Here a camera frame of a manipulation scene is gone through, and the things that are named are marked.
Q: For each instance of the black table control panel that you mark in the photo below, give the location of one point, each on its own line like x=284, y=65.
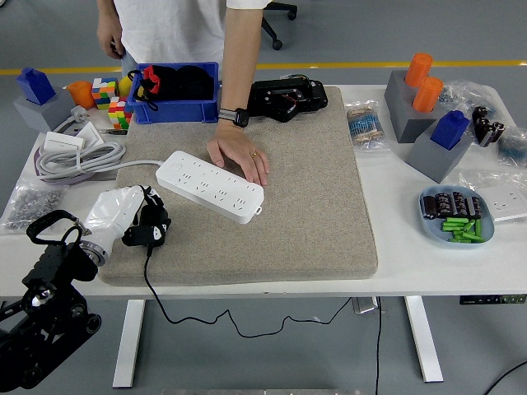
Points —
x=494, y=300

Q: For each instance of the light blue plate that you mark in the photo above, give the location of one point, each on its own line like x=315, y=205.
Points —
x=431, y=232

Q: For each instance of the orange cup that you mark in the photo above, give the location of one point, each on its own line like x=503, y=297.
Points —
x=81, y=95

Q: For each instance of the blue plastic bin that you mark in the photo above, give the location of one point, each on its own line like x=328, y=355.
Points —
x=175, y=113

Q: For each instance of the large grey block holder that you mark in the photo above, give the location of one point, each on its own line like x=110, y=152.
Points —
x=403, y=119

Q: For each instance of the grey-brown mat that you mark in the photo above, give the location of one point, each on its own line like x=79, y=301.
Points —
x=288, y=205

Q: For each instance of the white power strip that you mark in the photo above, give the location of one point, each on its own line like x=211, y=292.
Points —
x=222, y=193

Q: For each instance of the clear bag of screws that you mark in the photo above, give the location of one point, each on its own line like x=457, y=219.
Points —
x=29, y=205

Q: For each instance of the person's right forearm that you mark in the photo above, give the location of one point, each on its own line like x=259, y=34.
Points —
x=108, y=14

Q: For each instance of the black wristwatch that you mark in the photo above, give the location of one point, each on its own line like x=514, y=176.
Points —
x=236, y=117

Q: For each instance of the black cylindrical capacitor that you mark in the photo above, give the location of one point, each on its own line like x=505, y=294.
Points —
x=444, y=205
x=458, y=203
x=477, y=207
x=430, y=207

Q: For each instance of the blue house-shaped block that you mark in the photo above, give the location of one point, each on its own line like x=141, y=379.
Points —
x=449, y=131
x=35, y=86

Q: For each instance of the bag of blue parts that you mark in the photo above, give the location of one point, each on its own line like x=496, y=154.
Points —
x=514, y=144

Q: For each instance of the person's right hand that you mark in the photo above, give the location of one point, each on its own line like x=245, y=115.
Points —
x=110, y=43

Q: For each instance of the small dark tweezers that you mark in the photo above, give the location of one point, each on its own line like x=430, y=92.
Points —
x=113, y=131

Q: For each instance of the white wall switch panel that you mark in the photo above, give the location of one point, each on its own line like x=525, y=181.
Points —
x=61, y=142

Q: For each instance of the person's torso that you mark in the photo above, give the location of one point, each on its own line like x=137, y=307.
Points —
x=173, y=29

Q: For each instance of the colourful puzzle cube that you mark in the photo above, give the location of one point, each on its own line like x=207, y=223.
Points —
x=104, y=94
x=119, y=114

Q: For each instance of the black office chair base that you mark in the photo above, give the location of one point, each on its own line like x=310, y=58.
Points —
x=271, y=29

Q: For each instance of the white wall socket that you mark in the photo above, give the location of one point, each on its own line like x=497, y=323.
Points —
x=507, y=205

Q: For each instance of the white table leg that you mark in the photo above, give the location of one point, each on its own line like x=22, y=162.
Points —
x=129, y=341
x=424, y=341

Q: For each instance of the black pouch with red trim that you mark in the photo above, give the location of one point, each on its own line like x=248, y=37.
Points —
x=164, y=82

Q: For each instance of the black machine housing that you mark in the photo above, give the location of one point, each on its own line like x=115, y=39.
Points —
x=304, y=98

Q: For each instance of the person's left forearm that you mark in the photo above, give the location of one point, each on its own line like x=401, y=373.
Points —
x=243, y=61

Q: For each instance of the yellow ball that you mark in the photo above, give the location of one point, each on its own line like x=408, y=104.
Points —
x=124, y=86

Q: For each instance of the clear bag of resistors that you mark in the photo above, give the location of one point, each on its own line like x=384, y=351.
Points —
x=365, y=125

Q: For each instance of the bag of black capacitors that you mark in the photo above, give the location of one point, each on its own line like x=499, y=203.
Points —
x=485, y=125

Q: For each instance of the white square socket panel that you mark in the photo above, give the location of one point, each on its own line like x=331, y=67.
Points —
x=90, y=133

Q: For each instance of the crumpled clear plastic bag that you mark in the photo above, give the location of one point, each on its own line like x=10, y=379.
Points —
x=479, y=181

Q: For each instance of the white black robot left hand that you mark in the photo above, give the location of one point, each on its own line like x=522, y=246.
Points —
x=111, y=210

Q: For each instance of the small green cylinder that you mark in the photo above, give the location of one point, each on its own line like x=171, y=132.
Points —
x=478, y=228
x=453, y=226
x=458, y=221
x=466, y=240

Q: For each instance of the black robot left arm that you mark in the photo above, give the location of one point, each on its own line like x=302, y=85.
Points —
x=41, y=329

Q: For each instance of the person's left hand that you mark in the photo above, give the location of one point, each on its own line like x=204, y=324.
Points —
x=239, y=152

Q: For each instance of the black round pouch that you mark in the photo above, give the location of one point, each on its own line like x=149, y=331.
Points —
x=195, y=84

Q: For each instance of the orange cylinder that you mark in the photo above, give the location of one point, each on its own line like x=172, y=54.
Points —
x=427, y=94
x=418, y=70

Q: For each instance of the silver box under table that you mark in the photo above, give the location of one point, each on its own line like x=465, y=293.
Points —
x=365, y=305

